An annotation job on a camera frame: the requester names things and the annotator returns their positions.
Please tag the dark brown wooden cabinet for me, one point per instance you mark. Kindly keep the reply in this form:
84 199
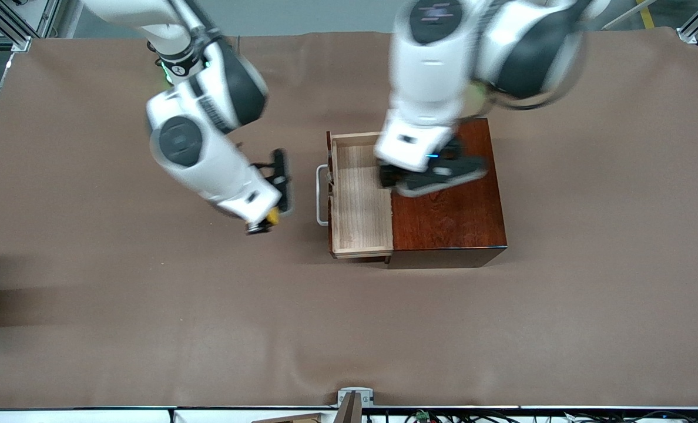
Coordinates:
449 229

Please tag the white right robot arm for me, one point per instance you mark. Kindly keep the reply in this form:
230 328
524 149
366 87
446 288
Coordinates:
196 153

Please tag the light wooden board piece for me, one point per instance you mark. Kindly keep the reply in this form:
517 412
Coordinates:
296 419

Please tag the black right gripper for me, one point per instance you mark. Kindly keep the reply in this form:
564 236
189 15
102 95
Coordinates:
259 227

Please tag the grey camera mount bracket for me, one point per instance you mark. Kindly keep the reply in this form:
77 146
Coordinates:
355 393

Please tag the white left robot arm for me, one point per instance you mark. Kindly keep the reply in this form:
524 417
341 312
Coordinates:
431 76

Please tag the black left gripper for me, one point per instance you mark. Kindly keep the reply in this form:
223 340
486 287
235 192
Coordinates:
389 175

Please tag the large table covering sheet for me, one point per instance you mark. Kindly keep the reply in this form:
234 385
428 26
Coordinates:
149 341

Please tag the yellow block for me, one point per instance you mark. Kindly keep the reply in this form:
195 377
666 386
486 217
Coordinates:
273 217

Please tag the wooden drawer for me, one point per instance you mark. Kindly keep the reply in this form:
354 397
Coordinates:
361 211

